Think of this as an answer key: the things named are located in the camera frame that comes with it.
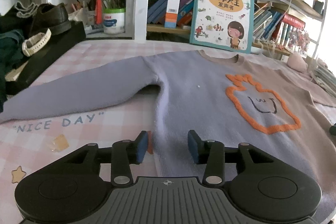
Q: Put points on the pink checked printed mat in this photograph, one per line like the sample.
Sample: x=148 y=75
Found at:
x=105 y=53

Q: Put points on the row of colourful books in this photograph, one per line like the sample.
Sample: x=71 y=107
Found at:
x=275 y=26

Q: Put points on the white bookshelf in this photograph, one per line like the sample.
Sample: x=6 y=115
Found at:
x=143 y=3

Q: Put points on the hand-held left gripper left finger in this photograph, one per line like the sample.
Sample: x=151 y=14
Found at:
x=143 y=148

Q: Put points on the lilac and pink sweater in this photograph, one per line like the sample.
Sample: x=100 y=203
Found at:
x=197 y=108

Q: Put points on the red tassel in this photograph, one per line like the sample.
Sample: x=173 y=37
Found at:
x=98 y=8

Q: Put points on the pink plush toy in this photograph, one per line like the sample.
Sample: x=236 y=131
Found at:
x=296 y=62

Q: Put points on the teal-edged children's picture book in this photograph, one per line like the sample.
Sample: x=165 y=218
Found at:
x=223 y=19

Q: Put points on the black leather shoe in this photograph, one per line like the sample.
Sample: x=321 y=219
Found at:
x=52 y=16

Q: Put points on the stack of books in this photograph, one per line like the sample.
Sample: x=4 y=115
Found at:
x=326 y=79

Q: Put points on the dark clothes pile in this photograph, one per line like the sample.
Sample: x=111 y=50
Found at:
x=9 y=43

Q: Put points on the small white and orange box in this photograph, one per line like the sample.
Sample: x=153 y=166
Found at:
x=172 y=8

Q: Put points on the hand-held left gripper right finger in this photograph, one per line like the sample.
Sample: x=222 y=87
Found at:
x=193 y=147

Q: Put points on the black box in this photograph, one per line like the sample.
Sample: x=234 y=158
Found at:
x=55 y=56

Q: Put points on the row of blue books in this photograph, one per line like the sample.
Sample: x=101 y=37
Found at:
x=157 y=10

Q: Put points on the white tub pen holder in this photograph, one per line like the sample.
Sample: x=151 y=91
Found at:
x=114 y=22

